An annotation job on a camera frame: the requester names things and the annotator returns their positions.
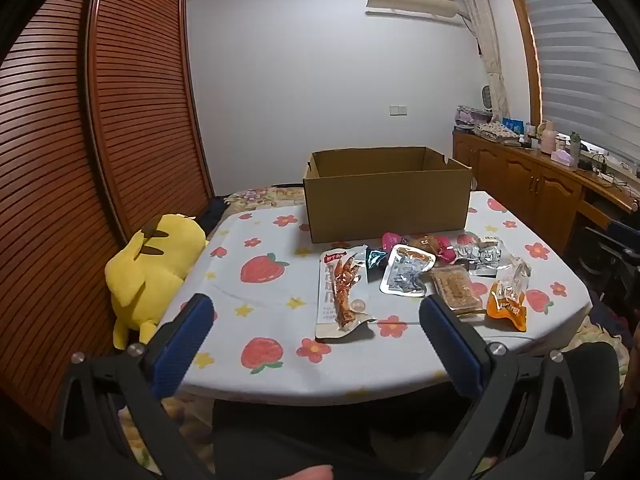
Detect strawberry print tablecloth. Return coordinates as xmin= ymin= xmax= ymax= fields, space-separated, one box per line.
xmin=170 ymin=190 xmax=593 ymax=401

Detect black chair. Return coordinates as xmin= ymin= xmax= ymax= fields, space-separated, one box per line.
xmin=575 ymin=220 xmax=640 ymax=311

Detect wooden louvered wardrobe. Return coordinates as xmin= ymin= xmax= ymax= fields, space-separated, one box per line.
xmin=0 ymin=0 xmax=216 ymax=431

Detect wooden sideboard cabinet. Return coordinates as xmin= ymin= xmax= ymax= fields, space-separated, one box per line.
xmin=452 ymin=127 xmax=640 ymax=256

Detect person's dark trousers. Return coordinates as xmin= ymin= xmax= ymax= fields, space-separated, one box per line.
xmin=210 ymin=342 xmax=623 ymax=480

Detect folded floral cloth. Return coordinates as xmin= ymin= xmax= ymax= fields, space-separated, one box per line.
xmin=475 ymin=121 xmax=521 ymax=142

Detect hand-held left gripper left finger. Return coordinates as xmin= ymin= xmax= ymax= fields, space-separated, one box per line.
xmin=52 ymin=292 xmax=216 ymax=480

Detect person's left hand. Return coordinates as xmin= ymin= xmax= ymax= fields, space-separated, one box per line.
xmin=279 ymin=465 xmax=335 ymax=480

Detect yellow plush toy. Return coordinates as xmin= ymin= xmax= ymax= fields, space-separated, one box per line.
xmin=105 ymin=213 xmax=210 ymax=350

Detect clear brown cake packet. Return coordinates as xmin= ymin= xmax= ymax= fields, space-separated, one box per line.
xmin=429 ymin=267 xmax=486 ymax=317

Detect purple wrapped pack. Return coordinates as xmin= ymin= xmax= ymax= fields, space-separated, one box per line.
xmin=455 ymin=106 xmax=486 ymax=126

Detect silver tray snack packet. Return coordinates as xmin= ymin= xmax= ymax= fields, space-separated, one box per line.
xmin=380 ymin=244 xmax=436 ymax=297

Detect orange snack packet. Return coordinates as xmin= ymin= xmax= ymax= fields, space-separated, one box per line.
xmin=486 ymin=256 xmax=532 ymax=333

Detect white chicken feet packet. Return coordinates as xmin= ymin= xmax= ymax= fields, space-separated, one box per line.
xmin=315 ymin=245 xmax=377 ymax=343

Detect cream patterned curtain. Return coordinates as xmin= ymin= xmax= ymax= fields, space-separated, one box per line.
xmin=457 ymin=0 xmax=511 ymax=121

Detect cardboard box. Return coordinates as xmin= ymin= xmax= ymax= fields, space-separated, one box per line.
xmin=303 ymin=146 xmax=473 ymax=242

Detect dark cloth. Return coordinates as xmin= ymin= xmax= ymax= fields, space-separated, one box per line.
xmin=192 ymin=197 xmax=226 ymax=241

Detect grey window blind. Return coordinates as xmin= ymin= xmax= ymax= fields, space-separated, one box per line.
xmin=512 ymin=0 xmax=640 ymax=161

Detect pink snack packet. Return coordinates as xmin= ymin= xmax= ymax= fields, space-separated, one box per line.
xmin=381 ymin=232 xmax=458 ymax=266

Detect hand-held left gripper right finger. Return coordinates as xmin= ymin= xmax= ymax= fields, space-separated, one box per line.
xmin=419 ymin=292 xmax=621 ymax=480

